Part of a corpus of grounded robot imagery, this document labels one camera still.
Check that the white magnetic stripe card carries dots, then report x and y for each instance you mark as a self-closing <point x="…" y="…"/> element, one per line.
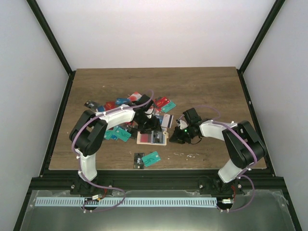
<point x="167" y="121"/>

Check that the black front frame rail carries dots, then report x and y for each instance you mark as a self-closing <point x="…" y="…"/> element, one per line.
<point x="146" y="179"/>

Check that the teal VIP card right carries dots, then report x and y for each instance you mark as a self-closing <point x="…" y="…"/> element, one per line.
<point x="169" y="106"/>

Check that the red VIP card right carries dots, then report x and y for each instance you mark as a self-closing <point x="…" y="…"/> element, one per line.
<point x="162" y="101"/>

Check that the light blue cable tray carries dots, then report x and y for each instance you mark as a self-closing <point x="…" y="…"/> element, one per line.
<point x="128" y="202"/>

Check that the black right frame post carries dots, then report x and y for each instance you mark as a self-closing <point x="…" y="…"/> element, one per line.
<point x="261" y="34"/>

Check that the teal vip card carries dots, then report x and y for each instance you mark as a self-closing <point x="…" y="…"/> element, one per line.
<point x="169" y="106"/>
<point x="121" y="134"/>

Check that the white card red circles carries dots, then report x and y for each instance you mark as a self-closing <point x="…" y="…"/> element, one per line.
<point x="145" y="138"/>

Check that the black frame post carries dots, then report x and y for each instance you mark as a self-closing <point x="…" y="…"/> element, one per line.
<point x="35" y="8"/>
<point x="261" y="34"/>

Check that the black card pair front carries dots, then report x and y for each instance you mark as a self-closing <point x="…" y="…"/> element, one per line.
<point x="138" y="162"/>

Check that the black left frame post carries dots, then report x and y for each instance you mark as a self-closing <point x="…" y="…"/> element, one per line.
<point x="35" y="8"/>

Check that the beige leather card holder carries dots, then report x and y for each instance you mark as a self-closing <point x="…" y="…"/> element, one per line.
<point x="165" y="133"/>

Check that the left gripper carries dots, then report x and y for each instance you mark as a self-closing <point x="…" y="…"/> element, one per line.
<point x="153" y="126"/>

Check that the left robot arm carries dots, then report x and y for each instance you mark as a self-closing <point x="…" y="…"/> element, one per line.
<point x="89" y="132"/>

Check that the teal card front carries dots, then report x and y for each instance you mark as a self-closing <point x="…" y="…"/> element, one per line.
<point x="151" y="159"/>

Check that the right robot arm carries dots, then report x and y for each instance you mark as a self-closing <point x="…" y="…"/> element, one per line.
<point x="244" y="146"/>

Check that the white red circle card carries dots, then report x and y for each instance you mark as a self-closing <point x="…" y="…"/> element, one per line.
<point x="134" y="97"/>

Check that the blue VIP card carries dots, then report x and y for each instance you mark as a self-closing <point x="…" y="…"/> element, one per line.
<point x="120" y="101"/>

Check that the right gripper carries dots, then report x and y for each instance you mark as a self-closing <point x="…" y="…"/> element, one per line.
<point x="176" y="137"/>

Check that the black VIP card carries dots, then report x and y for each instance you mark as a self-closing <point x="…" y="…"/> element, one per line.
<point x="91" y="105"/>

